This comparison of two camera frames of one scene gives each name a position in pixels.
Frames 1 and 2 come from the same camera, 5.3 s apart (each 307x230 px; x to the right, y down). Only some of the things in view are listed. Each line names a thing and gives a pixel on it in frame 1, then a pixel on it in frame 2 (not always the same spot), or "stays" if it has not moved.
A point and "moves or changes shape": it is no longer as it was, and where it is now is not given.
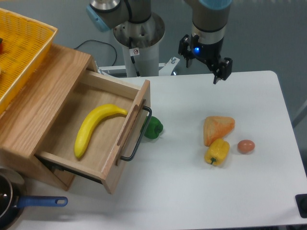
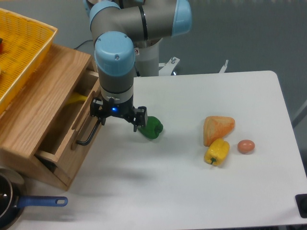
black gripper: x=210 y=54 → x=103 y=108
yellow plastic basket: x=23 y=43 stays
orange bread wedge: x=216 y=127 stays
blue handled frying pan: x=13 y=199 stays
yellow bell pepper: x=217 y=154 stays
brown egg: x=245 y=146 stays
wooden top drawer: x=100 y=128 moves or changes shape
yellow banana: x=95 y=117 → x=73 y=97
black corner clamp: x=301 y=201 stays
